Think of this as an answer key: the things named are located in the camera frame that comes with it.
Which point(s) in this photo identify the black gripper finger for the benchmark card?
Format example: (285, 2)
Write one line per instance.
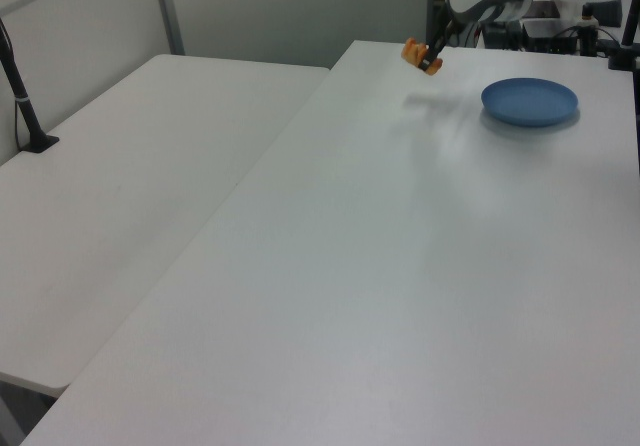
(442, 21)
(440, 46)

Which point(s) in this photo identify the orange bread loaf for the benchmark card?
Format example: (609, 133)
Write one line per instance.
(411, 52)

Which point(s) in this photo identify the black electronics box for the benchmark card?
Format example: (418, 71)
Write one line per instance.
(550, 36)

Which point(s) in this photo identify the blue round plate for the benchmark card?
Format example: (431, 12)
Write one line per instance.
(530, 102)

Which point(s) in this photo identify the grey table leg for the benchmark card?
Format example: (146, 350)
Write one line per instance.
(11, 416)

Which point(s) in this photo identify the black clamp post with knob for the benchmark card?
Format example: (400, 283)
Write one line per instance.
(589, 31)

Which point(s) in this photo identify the black camera stand with clamp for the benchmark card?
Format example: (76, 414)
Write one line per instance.
(625, 41)

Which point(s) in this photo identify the black camera pole with base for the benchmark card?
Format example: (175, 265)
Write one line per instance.
(22, 101)

